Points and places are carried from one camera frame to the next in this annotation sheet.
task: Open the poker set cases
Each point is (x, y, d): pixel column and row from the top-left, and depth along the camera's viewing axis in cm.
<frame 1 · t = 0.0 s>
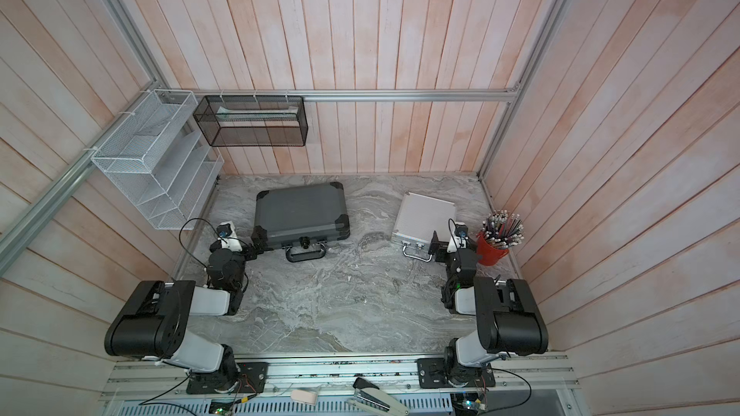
left hand: (243, 233, 91), fingers open
right hand: (450, 231, 91), fingers open
dark grey poker case: (301, 220, 97), point 9 cm above the table
silver aluminium poker case: (417, 220, 106), point 2 cm above the table
red pencil bucket: (488, 253, 88), point 10 cm above the table
bundle of pencils: (503, 229, 89), point 14 cm above the table

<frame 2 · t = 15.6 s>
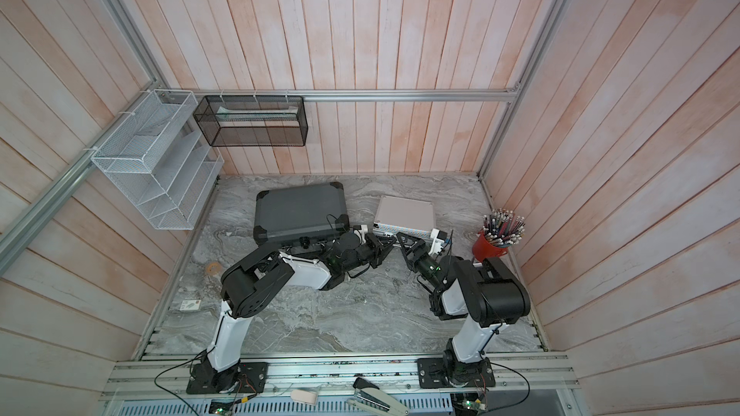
left hand: (399, 243, 87), fingers closed
right hand: (396, 240, 86), fingers open
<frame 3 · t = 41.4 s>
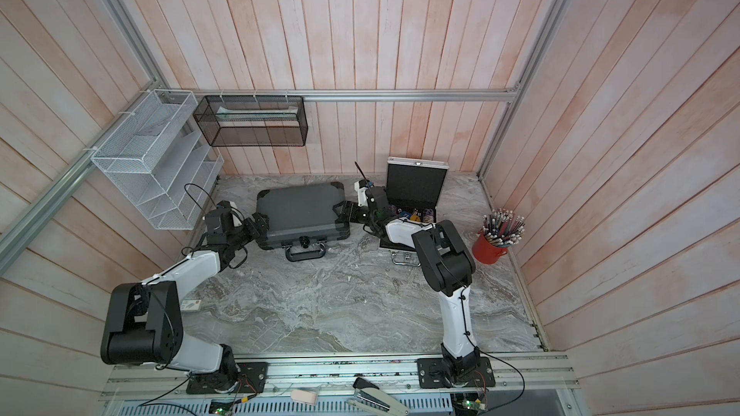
left hand: (260, 225, 93), fingers open
right hand: (339, 208, 98), fingers open
silver aluminium poker case: (413, 190, 100), point 14 cm above the table
the other named things where they were.

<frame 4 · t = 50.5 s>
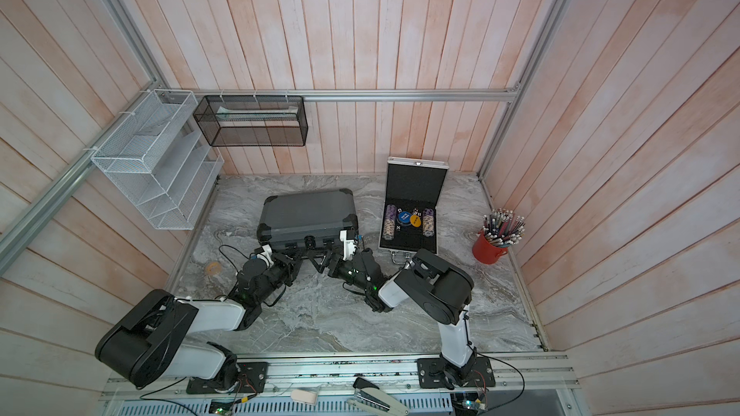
left hand: (307, 251, 87), fingers closed
right hand: (313, 257, 84), fingers open
purple tan chip stack: (388, 232, 100), point 4 cm above the table
the other named things where they were.

